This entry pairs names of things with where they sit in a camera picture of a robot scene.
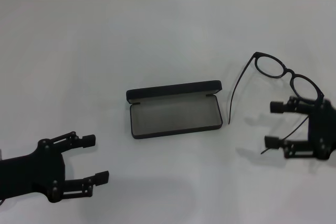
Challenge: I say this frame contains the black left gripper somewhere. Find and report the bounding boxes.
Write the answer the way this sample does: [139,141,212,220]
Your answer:
[0,131,110,204]

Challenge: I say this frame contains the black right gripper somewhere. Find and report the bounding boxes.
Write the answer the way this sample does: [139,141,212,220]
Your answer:
[264,96,336,161]

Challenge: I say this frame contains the black round-lens glasses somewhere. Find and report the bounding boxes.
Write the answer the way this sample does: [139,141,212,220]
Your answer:
[227,51,325,155]

